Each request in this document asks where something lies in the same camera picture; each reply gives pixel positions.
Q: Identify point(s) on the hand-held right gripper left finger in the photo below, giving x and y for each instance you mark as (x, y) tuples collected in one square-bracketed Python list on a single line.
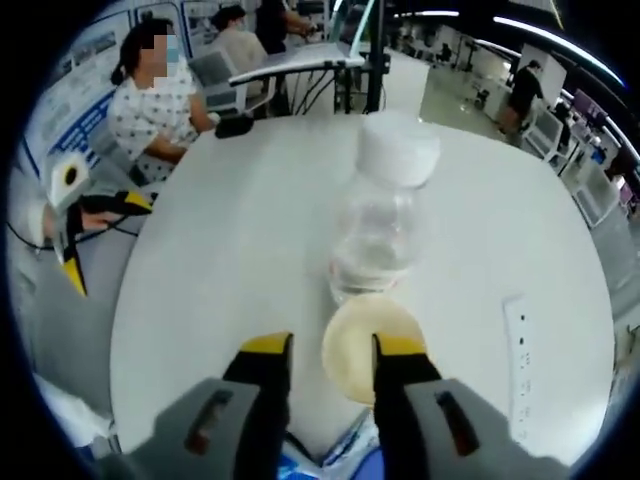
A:
[(250, 380)]

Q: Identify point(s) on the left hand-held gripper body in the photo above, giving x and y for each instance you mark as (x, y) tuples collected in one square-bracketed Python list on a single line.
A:
[(67, 175)]

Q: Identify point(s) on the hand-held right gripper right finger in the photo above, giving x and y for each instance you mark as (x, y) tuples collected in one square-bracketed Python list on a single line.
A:
[(415, 380)]

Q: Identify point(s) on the printed paper cup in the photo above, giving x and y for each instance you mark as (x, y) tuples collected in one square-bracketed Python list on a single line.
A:
[(350, 350)]

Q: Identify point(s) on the clear plastic bottle red label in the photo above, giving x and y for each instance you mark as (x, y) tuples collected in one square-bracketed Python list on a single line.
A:
[(380, 240)]

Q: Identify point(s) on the white power strip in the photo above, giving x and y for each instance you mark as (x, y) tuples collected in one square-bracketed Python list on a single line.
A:
[(520, 370)]

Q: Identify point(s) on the white table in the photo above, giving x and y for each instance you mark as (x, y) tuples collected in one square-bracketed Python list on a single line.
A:
[(225, 225)]

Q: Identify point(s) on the black rounded object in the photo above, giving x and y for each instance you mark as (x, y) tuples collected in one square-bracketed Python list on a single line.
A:
[(232, 127)]

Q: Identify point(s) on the grey chair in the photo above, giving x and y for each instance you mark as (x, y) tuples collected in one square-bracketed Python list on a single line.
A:
[(215, 80)]

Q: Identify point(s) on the person's white coat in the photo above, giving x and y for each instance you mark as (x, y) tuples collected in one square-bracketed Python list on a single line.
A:
[(70, 410)]

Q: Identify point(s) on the grey slanted desk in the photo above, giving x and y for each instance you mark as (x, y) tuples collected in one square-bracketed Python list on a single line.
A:
[(300, 65)]

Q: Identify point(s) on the white chair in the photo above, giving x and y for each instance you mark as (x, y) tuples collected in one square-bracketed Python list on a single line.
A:
[(547, 132), (600, 195)]

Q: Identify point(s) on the black stand pole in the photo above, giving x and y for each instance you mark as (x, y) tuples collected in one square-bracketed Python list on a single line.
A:
[(376, 60)]

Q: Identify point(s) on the clear upright panel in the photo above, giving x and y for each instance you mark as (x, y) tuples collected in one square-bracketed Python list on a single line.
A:
[(361, 25)]

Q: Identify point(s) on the wall poster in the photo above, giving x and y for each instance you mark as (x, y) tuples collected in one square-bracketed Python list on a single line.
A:
[(75, 110)]

